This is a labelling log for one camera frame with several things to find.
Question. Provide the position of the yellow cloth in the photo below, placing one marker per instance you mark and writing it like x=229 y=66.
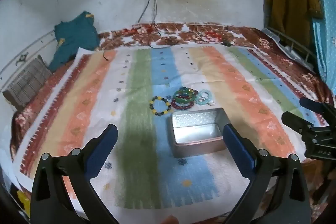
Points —
x=23 y=200

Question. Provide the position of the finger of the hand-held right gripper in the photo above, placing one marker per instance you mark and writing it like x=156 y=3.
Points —
x=312 y=104
x=296 y=121

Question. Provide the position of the silver metal tin box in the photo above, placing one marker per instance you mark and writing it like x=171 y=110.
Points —
x=194 y=134

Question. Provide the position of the blue printed hanging cloth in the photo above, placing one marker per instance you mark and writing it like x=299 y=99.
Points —
x=325 y=29

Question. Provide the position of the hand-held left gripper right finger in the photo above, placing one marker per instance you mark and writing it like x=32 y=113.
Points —
x=239 y=153

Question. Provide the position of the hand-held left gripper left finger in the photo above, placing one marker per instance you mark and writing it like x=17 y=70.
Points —
x=105 y=150

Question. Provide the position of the grey metal bed rail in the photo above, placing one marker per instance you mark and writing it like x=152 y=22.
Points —
x=288 y=40

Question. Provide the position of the grey checked pillow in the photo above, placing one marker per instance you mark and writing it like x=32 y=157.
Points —
x=26 y=82

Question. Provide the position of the teal cloth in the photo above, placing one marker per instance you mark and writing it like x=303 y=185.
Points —
x=76 y=35

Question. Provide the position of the black charger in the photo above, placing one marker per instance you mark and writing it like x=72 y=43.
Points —
x=227 y=43

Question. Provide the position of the striped pastel mat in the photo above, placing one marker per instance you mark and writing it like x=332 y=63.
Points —
x=131 y=108

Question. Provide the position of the person's left hand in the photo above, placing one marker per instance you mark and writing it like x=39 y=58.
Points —
x=170 y=220

